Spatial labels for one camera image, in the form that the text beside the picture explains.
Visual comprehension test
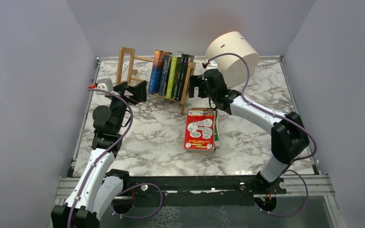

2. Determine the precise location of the cream cylindrical lamp shade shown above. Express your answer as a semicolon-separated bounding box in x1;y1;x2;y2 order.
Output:
205;31;259;88

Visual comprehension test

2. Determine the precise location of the red spine paperback book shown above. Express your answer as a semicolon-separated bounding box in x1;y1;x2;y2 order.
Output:
183;108;216;155

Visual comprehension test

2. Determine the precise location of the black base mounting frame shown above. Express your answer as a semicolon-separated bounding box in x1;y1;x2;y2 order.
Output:
112;175;287;209

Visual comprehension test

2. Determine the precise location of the green cartoon paperback book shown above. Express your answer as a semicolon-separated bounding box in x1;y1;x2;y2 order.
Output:
214;110;220;150

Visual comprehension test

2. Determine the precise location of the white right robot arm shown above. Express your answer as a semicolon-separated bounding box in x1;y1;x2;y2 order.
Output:
189;69;310;188

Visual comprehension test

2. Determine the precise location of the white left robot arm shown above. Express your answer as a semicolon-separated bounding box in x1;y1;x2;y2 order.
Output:
51;80;147;228

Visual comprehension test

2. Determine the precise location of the blue cover paperback book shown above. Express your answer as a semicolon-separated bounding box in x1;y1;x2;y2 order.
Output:
148;49;172;94

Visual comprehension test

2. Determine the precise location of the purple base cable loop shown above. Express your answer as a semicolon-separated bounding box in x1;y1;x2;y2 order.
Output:
110;182;163;220

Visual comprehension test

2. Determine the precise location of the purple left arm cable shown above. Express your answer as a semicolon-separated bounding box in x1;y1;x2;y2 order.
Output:
67;88;134;228

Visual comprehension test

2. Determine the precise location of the dark green hardcover book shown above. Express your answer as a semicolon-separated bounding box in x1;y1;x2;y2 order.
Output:
175;54;195;101

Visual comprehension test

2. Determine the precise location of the wooden dowel rack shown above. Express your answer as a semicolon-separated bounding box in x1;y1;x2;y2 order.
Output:
115;47;196;115

